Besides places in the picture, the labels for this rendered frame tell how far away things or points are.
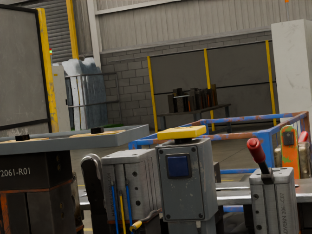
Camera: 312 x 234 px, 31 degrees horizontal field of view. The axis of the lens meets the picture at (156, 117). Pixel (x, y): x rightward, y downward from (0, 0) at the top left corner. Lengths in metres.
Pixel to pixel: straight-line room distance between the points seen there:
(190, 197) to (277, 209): 0.20
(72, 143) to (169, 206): 0.17
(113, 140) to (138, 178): 0.22
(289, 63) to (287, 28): 0.54
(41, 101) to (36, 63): 0.32
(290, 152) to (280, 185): 0.33
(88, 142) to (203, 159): 0.17
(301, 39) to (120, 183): 7.97
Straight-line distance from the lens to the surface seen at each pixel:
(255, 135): 2.90
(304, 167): 1.29
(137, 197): 1.02
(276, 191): 0.96
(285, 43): 8.95
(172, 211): 0.83
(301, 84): 8.90
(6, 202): 0.95
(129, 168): 1.01
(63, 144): 0.84
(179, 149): 0.81
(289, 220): 0.97
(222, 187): 1.21
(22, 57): 4.66
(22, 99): 4.60
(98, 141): 0.82
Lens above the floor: 1.23
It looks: 3 degrees down
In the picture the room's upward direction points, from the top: 6 degrees counter-clockwise
